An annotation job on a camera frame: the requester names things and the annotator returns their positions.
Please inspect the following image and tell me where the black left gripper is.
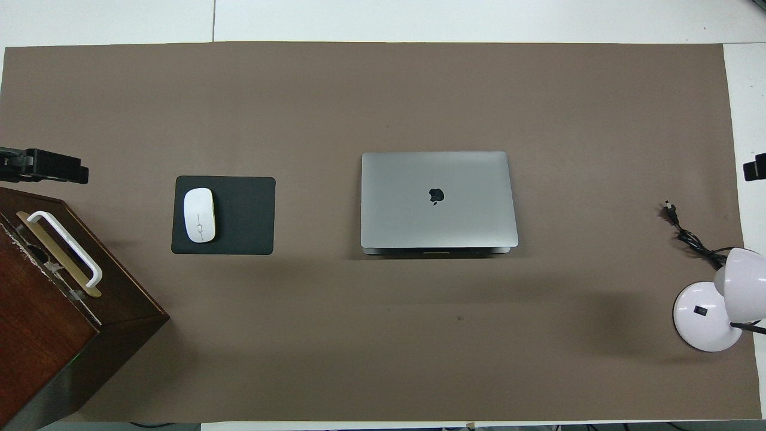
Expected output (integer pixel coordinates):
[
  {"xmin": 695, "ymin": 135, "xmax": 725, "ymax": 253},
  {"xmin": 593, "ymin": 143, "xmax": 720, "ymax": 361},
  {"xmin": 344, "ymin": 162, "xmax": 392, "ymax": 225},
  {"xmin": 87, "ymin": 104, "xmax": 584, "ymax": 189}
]
[{"xmin": 0, "ymin": 147, "xmax": 90, "ymax": 184}]

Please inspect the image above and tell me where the grey laptop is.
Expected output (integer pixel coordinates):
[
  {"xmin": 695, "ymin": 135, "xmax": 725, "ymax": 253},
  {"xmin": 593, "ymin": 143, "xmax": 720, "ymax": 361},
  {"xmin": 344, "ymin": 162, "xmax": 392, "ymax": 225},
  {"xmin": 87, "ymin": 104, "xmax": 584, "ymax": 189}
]
[{"xmin": 360, "ymin": 151, "xmax": 519, "ymax": 257}]

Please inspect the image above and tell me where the white computer mouse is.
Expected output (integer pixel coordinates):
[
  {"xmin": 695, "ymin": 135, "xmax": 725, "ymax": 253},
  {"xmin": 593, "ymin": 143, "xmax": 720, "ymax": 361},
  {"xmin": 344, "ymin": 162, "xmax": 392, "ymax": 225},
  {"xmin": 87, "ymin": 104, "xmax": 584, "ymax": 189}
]
[{"xmin": 183, "ymin": 187, "xmax": 217, "ymax": 244}]

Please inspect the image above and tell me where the dark brown wooden box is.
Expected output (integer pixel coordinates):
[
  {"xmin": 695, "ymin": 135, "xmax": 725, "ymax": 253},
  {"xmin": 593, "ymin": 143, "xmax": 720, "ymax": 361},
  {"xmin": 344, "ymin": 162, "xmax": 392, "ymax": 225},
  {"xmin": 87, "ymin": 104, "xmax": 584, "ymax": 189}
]
[{"xmin": 0, "ymin": 187, "xmax": 171, "ymax": 429}]

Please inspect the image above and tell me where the white desk lamp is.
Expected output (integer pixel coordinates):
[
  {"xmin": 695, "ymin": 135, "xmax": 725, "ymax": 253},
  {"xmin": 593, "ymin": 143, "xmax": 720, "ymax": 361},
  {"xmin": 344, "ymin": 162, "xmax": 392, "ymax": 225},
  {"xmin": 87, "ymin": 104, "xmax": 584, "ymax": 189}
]
[{"xmin": 673, "ymin": 247, "xmax": 766, "ymax": 353}]

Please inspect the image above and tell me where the black mouse pad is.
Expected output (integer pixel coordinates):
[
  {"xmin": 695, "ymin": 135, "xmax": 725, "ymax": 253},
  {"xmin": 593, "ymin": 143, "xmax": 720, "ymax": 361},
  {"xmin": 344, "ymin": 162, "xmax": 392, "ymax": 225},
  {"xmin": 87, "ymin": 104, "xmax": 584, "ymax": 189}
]
[{"xmin": 171, "ymin": 175, "xmax": 276, "ymax": 256}]

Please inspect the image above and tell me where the brown table mat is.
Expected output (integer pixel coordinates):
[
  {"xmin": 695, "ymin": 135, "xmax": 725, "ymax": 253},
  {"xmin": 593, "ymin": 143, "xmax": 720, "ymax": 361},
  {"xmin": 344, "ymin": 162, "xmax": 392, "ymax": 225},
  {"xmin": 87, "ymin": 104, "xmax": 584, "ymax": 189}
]
[{"xmin": 0, "ymin": 41, "xmax": 746, "ymax": 423}]

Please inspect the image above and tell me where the white box handle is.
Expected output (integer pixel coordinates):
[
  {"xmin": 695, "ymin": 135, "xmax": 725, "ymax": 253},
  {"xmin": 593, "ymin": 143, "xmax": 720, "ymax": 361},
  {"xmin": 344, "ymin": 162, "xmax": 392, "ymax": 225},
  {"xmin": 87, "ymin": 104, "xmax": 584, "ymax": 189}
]
[{"xmin": 26, "ymin": 211, "xmax": 104, "ymax": 289}]

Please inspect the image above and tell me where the black lamp power cable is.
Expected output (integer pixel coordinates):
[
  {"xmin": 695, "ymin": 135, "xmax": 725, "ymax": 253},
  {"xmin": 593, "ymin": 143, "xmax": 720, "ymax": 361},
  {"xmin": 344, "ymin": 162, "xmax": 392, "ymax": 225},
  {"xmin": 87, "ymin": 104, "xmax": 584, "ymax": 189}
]
[{"xmin": 664, "ymin": 201, "xmax": 729, "ymax": 270}]

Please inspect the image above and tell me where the brass handle plate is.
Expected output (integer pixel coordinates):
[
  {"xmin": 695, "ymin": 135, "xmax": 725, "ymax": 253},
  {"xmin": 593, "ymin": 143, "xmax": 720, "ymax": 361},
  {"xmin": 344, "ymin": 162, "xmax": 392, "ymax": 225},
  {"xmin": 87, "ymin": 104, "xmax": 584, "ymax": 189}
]
[{"xmin": 16, "ymin": 211, "xmax": 102, "ymax": 298}]

